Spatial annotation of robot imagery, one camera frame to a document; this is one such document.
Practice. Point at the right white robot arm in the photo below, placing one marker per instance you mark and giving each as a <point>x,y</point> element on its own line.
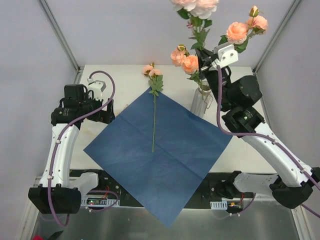
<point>293,182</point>

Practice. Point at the aluminium frame post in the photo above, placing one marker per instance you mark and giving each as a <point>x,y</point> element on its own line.
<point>279,30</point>
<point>44,5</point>

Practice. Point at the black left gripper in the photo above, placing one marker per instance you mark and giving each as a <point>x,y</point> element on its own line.
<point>109,113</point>

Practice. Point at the right white cable duct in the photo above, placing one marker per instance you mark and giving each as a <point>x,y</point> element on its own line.
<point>225,205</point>

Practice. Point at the left white cable duct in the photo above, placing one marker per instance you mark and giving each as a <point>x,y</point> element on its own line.
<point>99,202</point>

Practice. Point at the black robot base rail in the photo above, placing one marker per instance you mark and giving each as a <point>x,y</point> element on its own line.
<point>199,198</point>

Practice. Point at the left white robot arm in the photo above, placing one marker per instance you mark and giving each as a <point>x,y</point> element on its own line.
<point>55,192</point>

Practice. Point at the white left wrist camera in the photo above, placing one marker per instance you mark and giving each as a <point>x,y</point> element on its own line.
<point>95,89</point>

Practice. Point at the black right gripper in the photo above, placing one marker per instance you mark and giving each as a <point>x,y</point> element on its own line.
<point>206,62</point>

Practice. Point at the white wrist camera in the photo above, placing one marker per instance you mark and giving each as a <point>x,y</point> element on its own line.
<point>226,55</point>
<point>95,89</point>

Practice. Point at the pale pink rose stem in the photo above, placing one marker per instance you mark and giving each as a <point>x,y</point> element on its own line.
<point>197,13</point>

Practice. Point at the left aluminium frame post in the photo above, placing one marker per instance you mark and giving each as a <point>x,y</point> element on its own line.
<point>44,5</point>

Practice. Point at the blue wrapping paper sheet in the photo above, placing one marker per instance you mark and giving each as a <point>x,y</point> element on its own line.
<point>186,147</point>

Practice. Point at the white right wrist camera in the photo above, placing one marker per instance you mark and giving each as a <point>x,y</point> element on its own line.
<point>226,55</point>

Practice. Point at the red object at bottom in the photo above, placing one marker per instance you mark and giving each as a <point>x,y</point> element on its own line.
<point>37,237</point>

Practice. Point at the peach rose bud stem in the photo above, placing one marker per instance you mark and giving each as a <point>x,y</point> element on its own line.
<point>237,33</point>

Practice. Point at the right aluminium frame post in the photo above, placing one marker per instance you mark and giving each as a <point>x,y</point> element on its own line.
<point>279,30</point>

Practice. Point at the white cable duct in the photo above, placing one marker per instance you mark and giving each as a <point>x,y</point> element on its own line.
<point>225,205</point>
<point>99,202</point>

